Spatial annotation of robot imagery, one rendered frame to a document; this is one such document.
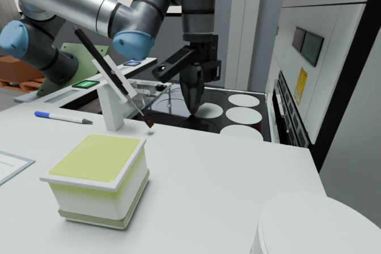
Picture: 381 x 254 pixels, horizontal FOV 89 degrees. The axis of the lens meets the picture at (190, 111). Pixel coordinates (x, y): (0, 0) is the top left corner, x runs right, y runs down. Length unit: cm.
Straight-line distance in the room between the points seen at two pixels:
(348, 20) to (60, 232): 41
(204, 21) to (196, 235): 39
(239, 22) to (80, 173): 243
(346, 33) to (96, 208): 35
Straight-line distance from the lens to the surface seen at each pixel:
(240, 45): 255
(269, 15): 276
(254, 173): 29
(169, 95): 68
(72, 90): 66
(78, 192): 22
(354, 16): 32
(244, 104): 64
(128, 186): 22
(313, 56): 42
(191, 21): 46
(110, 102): 36
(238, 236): 24
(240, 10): 253
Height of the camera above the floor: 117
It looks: 28 degrees down
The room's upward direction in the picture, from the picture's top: straight up
